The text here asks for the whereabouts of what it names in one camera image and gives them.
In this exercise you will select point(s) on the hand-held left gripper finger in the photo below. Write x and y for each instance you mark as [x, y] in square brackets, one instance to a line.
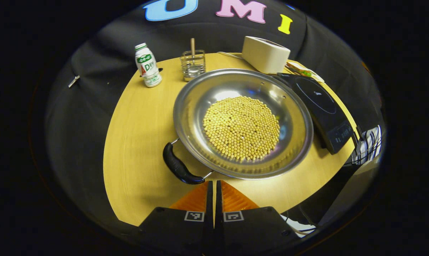
[210, 202]
[218, 202]

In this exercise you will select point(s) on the white toaster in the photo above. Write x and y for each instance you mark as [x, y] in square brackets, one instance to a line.
[264, 58]

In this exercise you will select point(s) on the white bottle with green label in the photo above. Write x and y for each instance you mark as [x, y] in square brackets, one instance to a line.
[147, 67]

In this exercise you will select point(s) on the striped white garment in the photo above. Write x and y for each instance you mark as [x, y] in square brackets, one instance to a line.
[369, 142]

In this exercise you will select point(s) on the small pale clip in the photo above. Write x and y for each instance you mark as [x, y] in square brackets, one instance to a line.
[74, 81]

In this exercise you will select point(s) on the sandwich with lettuce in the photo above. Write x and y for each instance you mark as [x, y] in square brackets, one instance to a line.
[296, 67]

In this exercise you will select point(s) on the black induction cooktop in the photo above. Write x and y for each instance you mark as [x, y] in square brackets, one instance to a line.
[317, 103]

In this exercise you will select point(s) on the black backdrop cloth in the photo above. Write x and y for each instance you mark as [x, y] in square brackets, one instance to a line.
[93, 106]

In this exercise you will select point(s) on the pile of soybeans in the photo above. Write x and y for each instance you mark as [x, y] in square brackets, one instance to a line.
[241, 128]

